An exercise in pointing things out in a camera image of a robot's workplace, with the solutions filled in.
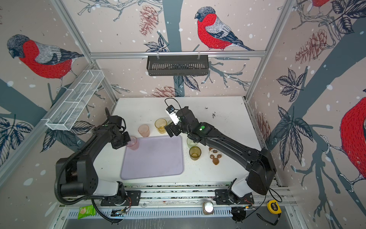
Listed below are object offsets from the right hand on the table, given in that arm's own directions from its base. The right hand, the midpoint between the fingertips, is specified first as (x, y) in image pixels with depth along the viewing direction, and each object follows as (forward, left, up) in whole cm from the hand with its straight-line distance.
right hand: (170, 122), depth 77 cm
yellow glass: (+13, +12, -20) cm, 27 cm away
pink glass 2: (+7, +22, -20) cm, 31 cm away
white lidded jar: (-36, -20, -14) cm, 44 cm away
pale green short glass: (0, -11, -23) cm, 26 cm away
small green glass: (-5, -2, +8) cm, 9 cm away
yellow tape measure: (-33, -53, -24) cm, 67 cm away
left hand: (-5, +29, -15) cm, 33 cm away
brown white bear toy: (-9, -26, -22) cm, 35 cm away
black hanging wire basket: (+49, 0, +5) cm, 50 cm away
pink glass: (-2, +28, -23) cm, 36 cm away
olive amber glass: (-7, -14, -23) cm, 28 cm away
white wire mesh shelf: (-3, +54, +9) cm, 54 cm away
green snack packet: (-40, +40, -22) cm, 61 cm away
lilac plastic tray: (-10, +11, -23) cm, 27 cm away
